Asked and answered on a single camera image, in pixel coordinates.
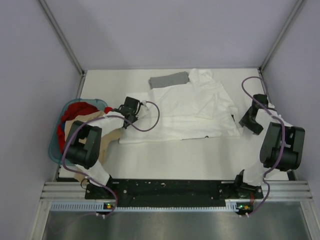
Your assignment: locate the beige t-shirt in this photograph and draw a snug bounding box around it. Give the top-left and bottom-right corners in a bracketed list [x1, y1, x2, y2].
[64, 111, 122, 185]

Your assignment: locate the right aluminium corner post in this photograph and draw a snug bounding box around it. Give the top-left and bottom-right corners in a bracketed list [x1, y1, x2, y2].
[258, 0, 307, 75]

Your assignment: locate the white slotted cable duct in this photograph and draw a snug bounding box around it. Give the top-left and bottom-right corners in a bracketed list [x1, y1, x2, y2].
[50, 201, 253, 213]

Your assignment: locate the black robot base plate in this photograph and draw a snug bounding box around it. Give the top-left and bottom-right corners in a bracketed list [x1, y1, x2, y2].
[85, 178, 263, 208]

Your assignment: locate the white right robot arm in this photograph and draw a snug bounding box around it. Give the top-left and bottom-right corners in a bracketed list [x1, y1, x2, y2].
[233, 94, 306, 198]

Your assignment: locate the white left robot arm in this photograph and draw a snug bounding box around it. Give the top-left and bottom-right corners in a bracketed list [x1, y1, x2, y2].
[62, 97, 143, 199]

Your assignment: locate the teal plastic laundry bin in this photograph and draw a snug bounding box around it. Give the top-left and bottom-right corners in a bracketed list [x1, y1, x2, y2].
[48, 98, 108, 165]

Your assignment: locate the left aluminium corner post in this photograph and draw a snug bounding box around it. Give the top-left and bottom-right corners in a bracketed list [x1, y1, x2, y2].
[37, 0, 85, 76]

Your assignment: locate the folded grey t-shirt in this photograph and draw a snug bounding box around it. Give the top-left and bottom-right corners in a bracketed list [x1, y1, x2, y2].
[148, 71, 189, 89]

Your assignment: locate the red t-shirt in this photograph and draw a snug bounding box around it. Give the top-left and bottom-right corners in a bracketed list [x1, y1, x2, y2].
[56, 102, 99, 153]

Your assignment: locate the aluminium frame front rail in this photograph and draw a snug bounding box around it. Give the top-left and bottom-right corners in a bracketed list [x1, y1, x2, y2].
[40, 179, 313, 202]

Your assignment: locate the white daisy print t-shirt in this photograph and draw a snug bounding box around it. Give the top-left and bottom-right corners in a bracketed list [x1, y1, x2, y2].
[119, 68, 243, 144]

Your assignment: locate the aluminium corner post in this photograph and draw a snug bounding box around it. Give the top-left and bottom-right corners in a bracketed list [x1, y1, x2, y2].
[258, 0, 307, 75]
[37, 0, 85, 76]

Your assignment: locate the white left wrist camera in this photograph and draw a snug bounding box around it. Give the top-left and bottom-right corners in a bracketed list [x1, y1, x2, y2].
[136, 100, 150, 119]

